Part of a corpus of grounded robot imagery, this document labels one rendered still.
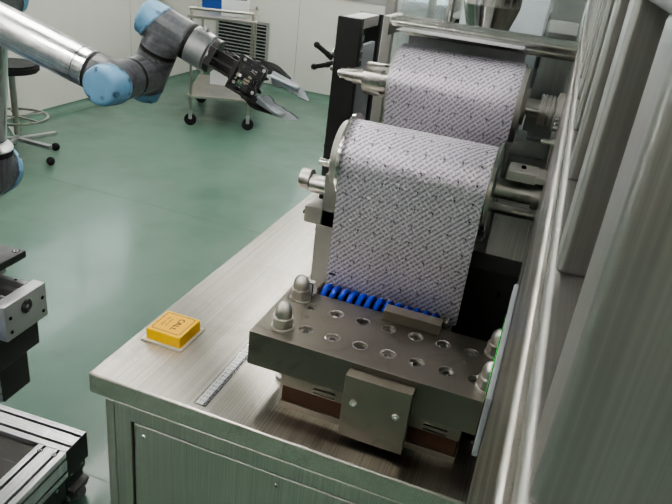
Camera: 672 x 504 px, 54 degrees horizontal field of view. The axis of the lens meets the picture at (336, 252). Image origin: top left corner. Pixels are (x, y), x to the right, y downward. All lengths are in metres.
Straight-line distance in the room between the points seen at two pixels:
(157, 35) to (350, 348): 0.73
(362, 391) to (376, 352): 0.07
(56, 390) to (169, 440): 1.50
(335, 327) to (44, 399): 1.69
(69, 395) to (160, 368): 1.45
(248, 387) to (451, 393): 0.35
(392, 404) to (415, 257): 0.26
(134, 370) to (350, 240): 0.42
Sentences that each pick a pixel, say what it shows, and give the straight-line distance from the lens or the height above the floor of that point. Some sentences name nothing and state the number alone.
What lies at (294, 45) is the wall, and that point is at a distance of 7.15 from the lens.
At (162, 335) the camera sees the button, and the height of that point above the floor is 0.92.
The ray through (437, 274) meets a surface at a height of 1.10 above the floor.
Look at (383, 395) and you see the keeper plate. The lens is 0.95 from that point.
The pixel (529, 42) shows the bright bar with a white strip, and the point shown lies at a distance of 1.27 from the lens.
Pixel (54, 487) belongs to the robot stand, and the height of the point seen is 0.15.
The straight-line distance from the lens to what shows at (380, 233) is 1.08.
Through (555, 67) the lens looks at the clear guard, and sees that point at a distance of 2.02.
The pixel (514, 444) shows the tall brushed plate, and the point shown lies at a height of 1.44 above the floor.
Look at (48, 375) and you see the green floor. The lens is 2.69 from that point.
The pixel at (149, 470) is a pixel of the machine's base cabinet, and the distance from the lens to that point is 1.21.
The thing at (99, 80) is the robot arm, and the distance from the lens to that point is 1.28.
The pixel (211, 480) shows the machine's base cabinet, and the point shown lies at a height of 0.76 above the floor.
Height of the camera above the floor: 1.58
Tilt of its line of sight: 26 degrees down
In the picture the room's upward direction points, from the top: 7 degrees clockwise
